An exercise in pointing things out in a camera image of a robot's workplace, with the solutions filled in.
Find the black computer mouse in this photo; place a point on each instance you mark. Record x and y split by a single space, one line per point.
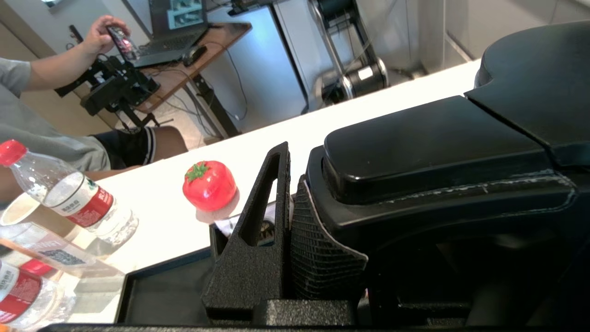
193 55

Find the black laptop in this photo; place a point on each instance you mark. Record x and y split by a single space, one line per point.
175 41

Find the black rectangular serving tray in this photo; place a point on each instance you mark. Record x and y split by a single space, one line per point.
161 295

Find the black teleoperation rig stand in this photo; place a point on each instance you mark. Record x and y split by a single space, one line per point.
355 78

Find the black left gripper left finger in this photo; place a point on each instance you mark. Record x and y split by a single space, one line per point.
249 276

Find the red tomato-shaped timer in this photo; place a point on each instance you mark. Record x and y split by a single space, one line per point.
209 186

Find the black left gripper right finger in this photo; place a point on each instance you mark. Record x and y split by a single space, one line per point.
433 313

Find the white paper cup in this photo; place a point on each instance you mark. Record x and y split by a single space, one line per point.
27 216

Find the brown wooden desk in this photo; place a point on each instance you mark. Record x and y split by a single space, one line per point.
221 41

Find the clear water bottle red cap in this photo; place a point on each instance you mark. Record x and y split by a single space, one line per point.
27 295
78 203

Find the person in grey t-shirt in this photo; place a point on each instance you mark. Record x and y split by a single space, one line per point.
27 138

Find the black handheld teleoperation rig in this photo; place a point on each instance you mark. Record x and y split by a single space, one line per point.
115 87

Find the black electric kettle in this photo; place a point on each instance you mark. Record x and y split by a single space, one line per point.
438 138

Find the black compartment organizer box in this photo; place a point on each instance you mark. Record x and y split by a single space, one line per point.
220 240

